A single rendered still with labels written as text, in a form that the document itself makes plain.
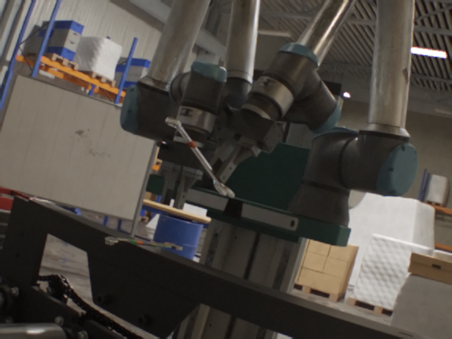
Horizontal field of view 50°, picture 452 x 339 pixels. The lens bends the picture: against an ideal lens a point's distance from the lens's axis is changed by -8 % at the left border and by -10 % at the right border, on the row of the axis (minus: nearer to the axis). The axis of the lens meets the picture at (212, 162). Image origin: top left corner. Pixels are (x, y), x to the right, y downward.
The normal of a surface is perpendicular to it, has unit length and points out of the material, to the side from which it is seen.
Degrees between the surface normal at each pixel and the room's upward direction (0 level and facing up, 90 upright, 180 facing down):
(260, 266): 90
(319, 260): 90
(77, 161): 90
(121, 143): 90
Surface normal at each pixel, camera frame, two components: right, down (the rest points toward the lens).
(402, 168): 0.58, 0.21
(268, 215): -0.45, -0.18
